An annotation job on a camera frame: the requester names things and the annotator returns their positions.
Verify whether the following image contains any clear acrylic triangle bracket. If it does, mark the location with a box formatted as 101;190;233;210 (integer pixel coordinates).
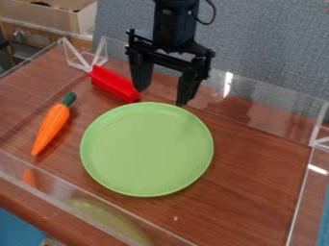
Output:
62;37;109;73

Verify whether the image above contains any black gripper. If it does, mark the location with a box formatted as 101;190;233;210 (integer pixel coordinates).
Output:
126;29;216;107

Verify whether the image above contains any red plastic block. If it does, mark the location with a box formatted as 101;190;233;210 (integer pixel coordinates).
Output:
89;65;141;103

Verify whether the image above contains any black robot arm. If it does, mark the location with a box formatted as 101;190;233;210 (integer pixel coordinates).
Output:
126;0;216;107

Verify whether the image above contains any orange toy carrot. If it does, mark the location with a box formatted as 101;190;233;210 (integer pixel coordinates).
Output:
31;92;77;156

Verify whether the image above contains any cardboard box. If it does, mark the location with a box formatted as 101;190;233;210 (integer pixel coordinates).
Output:
0;0;98;34

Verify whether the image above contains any green round plate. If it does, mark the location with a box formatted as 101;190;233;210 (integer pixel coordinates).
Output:
81;102;215;197

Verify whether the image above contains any clear acrylic tray wall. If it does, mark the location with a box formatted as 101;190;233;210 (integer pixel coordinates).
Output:
0;42;329;246

